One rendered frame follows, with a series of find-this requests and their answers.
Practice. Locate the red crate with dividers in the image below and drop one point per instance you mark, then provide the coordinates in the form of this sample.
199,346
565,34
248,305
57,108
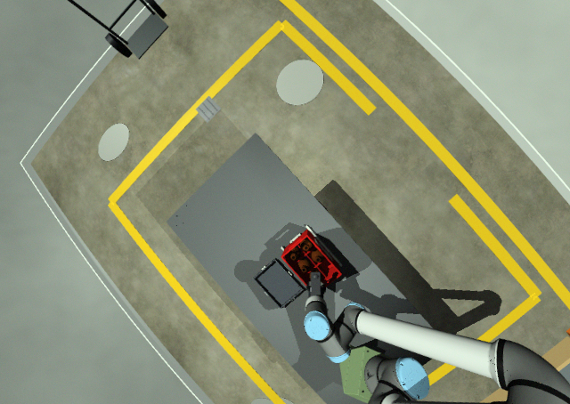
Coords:
325,266

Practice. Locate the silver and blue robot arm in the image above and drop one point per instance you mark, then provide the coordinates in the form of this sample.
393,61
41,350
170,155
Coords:
519,370

